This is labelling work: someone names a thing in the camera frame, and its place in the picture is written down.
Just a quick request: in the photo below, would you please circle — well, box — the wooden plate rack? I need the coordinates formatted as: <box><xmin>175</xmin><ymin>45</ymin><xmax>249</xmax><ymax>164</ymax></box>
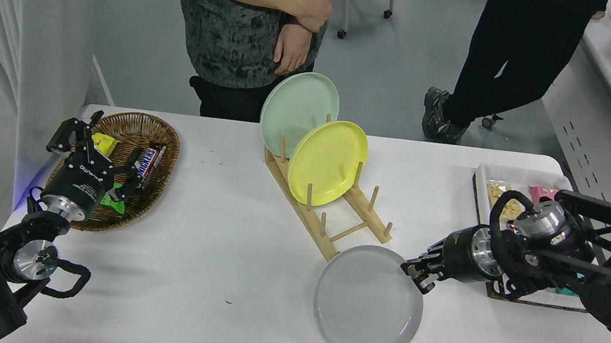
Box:
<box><xmin>251</xmin><ymin>106</ymin><xmax>407</xmax><ymax>270</ymax></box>

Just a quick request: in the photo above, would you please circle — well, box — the pale green plate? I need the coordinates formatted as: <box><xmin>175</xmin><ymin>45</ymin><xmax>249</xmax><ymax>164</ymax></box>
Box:
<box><xmin>256</xmin><ymin>67</ymin><xmax>344</xmax><ymax>165</ymax></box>

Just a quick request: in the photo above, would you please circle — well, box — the person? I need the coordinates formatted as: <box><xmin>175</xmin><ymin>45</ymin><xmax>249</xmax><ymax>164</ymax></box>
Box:
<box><xmin>419</xmin><ymin>0</ymin><xmax>610</xmax><ymax>161</ymax></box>
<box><xmin>130</xmin><ymin>0</ymin><xmax>336</xmax><ymax>132</ymax></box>

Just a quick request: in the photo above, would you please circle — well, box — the pink snack packet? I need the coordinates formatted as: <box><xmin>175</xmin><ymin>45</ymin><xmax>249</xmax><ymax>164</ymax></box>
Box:
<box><xmin>528</xmin><ymin>185</ymin><xmax>560</xmax><ymax>206</ymax></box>

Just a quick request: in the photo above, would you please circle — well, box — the clear bag of yellow snacks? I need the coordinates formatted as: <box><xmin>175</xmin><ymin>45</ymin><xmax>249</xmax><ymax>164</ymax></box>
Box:
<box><xmin>482</xmin><ymin>182</ymin><xmax>527</xmax><ymax>225</ymax></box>

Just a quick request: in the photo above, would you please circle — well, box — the yellow snack packet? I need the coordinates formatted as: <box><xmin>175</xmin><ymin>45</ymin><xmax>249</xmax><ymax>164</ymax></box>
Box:
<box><xmin>88</xmin><ymin>132</ymin><xmax>119</xmax><ymax>160</ymax></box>

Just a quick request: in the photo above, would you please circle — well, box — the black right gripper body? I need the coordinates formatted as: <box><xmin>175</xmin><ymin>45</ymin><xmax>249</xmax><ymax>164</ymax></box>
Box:
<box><xmin>433</xmin><ymin>223</ymin><xmax>487</xmax><ymax>287</ymax></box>

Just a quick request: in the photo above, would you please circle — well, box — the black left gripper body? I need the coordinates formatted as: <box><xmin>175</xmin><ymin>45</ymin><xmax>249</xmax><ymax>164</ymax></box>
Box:
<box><xmin>46</xmin><ymin>151</ymin><xmax>117</xmax><ymax>212</ymax></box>

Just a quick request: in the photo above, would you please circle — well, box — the grey plate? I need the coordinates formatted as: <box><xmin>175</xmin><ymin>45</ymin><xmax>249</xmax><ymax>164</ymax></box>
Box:
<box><xmin>308</xmin><ymin>239</ymin><xmax>431</xmax><ymax>343</ymax></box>

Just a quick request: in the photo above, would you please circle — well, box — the yellow plate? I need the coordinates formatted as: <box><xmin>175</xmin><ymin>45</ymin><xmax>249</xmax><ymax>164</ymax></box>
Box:
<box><xmin>283</xmin><ymin>114</ymin><xmax>373</xmax><ymax>213</ymax></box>

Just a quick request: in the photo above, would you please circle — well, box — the brown wicker basket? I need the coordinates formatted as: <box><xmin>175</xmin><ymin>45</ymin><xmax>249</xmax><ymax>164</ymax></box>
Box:
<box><xmin>41</xmin><ymin>102</ymin><xmax>185</xmax><ymax>243</ymax></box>

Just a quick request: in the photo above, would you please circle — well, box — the Snickers bar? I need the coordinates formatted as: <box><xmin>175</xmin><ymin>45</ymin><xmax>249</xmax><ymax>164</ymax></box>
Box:
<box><xmin>137</xmin><ymin>141</ymin><xmax>168</xmax><ymax>192</ymax></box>

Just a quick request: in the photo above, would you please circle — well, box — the green snack packet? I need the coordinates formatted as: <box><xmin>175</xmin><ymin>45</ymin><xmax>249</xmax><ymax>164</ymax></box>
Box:
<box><xmin>97</xmin><ymin>180</ymin><xmax>130</xmax><ymax>215</ymax></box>

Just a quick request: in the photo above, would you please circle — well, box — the person's right hand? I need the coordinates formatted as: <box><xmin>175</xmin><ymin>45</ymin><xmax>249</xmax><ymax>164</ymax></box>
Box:
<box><xmin>291</xmin><ymin>0</ymin><xmax>334</xmax><ymax>35</ymax></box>

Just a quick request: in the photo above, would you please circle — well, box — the white tray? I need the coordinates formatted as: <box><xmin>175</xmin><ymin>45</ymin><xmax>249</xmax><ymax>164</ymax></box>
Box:
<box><xmin>459</xmin><ymin>162</ymin><xmax>608</xmax><ymax>312</ymax></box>

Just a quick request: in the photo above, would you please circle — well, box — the black chair caster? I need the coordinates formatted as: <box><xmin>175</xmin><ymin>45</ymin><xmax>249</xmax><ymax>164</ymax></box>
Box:
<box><xmin>480</xmin><ymin>112</ymin><xmax>505</xmax><ymax>131</ymax></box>

